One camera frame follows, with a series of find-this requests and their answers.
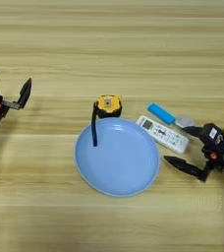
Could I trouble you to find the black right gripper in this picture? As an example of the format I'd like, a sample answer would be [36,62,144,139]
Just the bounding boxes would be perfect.
[163,126,224,184]

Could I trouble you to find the white remote control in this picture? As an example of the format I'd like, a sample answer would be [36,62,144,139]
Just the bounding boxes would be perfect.
[136,115,191,155]

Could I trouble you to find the small blue rectangular block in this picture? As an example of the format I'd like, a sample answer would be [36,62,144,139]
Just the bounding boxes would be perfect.
[146,102,177,126]

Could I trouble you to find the light blue round plate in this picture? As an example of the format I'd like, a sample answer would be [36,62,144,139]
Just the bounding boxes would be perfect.
[74,116,161,199]

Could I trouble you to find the yellow black tape measure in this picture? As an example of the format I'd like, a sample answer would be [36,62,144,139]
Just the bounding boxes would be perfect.
[90,94,123,148]

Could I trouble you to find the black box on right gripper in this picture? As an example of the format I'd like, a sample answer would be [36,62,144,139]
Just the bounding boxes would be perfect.
[200,122,224,151]

